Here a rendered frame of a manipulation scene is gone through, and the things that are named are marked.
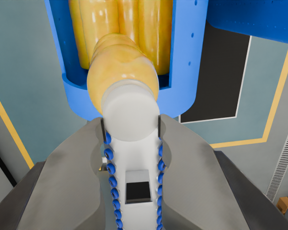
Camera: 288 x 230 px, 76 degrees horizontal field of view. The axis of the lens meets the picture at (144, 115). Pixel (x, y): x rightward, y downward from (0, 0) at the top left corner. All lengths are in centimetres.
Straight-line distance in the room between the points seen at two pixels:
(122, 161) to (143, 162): 9
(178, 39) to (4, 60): 162
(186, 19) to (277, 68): 175
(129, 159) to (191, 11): 61
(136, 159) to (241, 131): 155
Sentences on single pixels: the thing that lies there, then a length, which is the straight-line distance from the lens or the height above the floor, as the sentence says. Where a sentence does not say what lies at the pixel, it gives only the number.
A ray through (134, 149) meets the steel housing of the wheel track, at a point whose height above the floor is 93.
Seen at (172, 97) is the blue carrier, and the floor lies 122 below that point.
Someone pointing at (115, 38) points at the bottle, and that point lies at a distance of 23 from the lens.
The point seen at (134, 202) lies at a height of 108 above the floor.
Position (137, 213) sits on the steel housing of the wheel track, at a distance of 107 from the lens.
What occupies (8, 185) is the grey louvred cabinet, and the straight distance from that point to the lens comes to 243.
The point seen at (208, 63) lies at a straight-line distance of 151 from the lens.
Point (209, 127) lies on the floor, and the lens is 197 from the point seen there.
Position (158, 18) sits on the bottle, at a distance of 36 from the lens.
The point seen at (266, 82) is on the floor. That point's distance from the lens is 200.
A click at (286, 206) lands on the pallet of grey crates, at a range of 330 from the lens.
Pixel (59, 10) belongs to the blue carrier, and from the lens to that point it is 44.
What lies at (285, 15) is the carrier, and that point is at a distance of 79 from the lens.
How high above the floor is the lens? 149
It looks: 60 degrees down
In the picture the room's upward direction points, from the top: 172 degrees clockwise
